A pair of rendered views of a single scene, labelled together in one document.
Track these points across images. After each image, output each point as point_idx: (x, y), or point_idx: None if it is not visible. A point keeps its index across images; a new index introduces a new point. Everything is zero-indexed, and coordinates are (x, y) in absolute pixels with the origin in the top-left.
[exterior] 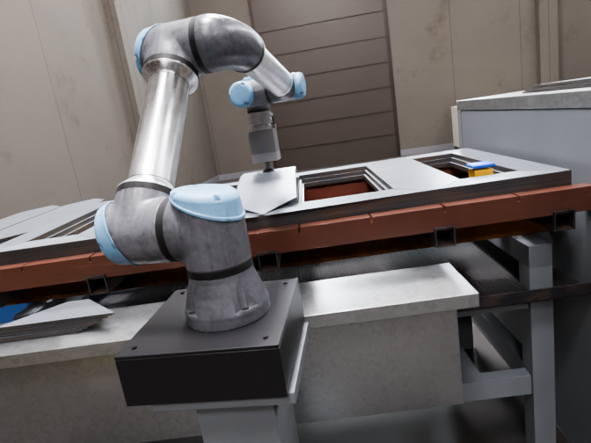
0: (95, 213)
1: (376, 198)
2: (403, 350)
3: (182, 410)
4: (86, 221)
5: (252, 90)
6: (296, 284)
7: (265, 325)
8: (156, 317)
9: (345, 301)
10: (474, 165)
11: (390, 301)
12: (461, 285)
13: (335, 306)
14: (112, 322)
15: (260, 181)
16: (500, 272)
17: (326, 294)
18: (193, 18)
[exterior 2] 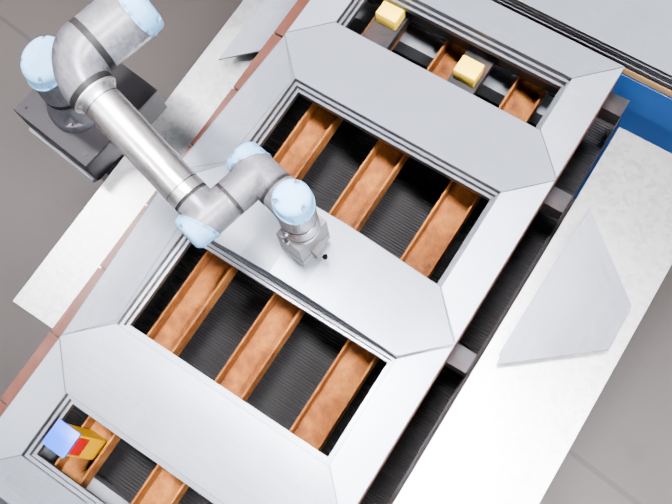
0: (525, 57)
1: (100, 279)
2: None
3: None
4: (488, 45)
5: (229, 170)
6: (77, 160)
7: (39, 113)
8: (117, 66)
9: (96, 222)
10: (59, 421)
11: (62, 245)
12: (33, 305)
13: (95, 210)
14: (240, 65)
15: (267, 215)
16: (105, 468)
17: (120, 219)
18: (73, 20)
